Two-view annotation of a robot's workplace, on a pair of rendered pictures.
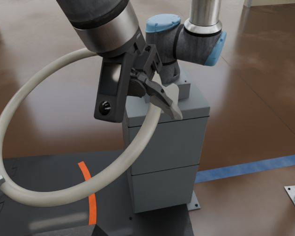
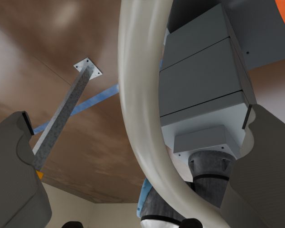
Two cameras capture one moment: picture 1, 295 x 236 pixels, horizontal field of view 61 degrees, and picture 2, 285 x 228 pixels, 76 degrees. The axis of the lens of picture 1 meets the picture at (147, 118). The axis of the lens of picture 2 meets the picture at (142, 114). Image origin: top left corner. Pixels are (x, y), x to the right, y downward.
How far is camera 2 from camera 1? 0.43 m
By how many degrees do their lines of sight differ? 27
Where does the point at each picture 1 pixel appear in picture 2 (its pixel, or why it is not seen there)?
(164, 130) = (195, 95)
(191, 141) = (167, 91)
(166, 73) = (201, 164)
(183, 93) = (180, 140)
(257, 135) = not seen: hidden behind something
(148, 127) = (128, 71)
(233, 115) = not seen: hidden behind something
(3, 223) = not seen: outside the picture
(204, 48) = (155, 199)
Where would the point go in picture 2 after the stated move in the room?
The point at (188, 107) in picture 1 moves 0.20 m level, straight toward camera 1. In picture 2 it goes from (171, 125) to (162, 91)
